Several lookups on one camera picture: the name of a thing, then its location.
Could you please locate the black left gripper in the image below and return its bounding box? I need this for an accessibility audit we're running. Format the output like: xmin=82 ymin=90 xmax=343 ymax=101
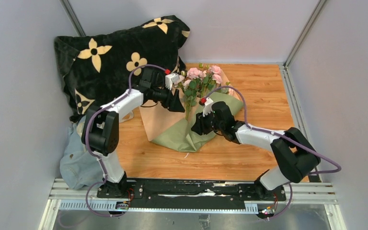
xmin=151 ymin=84 xmax=185 ymax=113

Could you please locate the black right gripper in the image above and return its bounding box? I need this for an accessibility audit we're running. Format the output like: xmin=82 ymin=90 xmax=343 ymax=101
xmin=191 ymin=108 xmax=224 ymax=136

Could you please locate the pink fake flower stem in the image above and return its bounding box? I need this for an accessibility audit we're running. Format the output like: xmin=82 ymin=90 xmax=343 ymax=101
xmin=178 ymin=68 xmax=199 ymax=120
xmin=217 ymin=81 xmax=234 ymax=96
xmin=196 ymin=65 xmax=223 ymax=99

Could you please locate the green and peach wrapping paper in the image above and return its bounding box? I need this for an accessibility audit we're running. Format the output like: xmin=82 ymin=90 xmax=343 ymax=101
xmin=138 ymin=68 xmax=244 ymax=154

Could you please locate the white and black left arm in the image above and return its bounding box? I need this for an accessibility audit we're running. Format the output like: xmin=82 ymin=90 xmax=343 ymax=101
xmin=81 ymin=64 xmax=184 ymax=198

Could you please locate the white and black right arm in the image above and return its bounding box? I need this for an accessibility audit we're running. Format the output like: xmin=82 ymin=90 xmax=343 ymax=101
xmin=191 ymin=98 xmax=321 ymax=200

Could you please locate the black floral pillow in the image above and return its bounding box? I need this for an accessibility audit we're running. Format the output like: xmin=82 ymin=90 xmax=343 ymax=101
xmin=54 ymin=15 xmax=190 ymax=123

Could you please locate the light blue cloth bag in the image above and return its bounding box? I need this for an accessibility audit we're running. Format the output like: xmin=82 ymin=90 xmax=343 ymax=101
xmin=59 ymin=116 xmax=103 ymax=190

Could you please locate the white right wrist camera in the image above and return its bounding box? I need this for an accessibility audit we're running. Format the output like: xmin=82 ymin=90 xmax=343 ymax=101
xmin=201 ymin=97 xmax=214 ymax=117

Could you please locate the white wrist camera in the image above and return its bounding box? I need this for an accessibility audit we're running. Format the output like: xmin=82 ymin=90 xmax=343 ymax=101
xmin=201 ymin=97 xmax=214 ymax=117
xmin=165 ymin=73 xmax=184 ymax=90

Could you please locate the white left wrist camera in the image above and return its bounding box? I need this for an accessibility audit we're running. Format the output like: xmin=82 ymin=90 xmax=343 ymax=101
xmin=165 ymin=73 xmax=184 ymax=90

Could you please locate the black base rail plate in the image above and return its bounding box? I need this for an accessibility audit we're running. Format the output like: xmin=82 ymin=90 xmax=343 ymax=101
xmin=96 ymin=178 xmax=286 ymax=210

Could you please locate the cream ribbon strap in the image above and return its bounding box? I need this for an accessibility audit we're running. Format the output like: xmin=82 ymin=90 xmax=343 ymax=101
xmin=76 ymin=108 xmax=135 ymax=137

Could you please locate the aluminium frame rail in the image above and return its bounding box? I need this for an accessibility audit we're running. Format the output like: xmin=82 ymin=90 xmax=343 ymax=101
xmin=39 ymin=178 xmax=346 ymax=230

